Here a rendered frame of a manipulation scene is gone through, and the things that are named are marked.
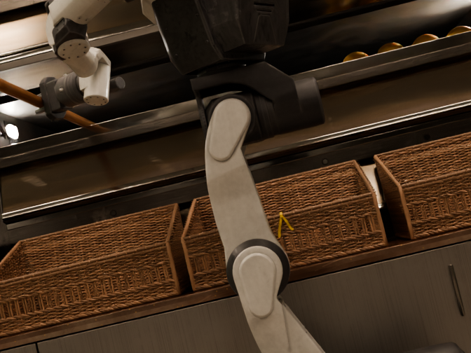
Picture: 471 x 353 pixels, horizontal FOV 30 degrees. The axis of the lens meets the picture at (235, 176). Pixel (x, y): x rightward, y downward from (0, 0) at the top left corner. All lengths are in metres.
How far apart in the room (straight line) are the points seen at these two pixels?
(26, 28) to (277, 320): 1.57
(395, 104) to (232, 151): 1.09
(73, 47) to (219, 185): 0.47
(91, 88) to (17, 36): 0.85
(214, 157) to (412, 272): 0.70
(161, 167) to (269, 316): 1.09
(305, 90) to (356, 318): 0.68
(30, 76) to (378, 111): 1.16
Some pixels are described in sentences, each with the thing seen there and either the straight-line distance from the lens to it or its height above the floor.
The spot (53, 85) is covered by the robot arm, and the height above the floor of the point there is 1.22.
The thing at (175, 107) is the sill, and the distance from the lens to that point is 2.96.
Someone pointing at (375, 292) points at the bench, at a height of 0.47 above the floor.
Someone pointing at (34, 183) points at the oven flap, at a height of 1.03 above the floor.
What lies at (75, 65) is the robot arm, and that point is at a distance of 2.23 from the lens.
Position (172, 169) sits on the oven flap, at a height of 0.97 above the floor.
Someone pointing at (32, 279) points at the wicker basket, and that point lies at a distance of 2.53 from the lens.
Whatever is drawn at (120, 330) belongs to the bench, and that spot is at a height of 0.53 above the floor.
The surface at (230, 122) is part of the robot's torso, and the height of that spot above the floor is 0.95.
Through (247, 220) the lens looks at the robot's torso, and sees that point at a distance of 2.00.
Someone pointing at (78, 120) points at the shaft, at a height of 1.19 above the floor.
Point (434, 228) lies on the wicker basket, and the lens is 2.45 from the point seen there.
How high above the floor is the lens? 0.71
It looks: 4 degrees up
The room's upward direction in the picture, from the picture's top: 13 degrees counter-clockwise
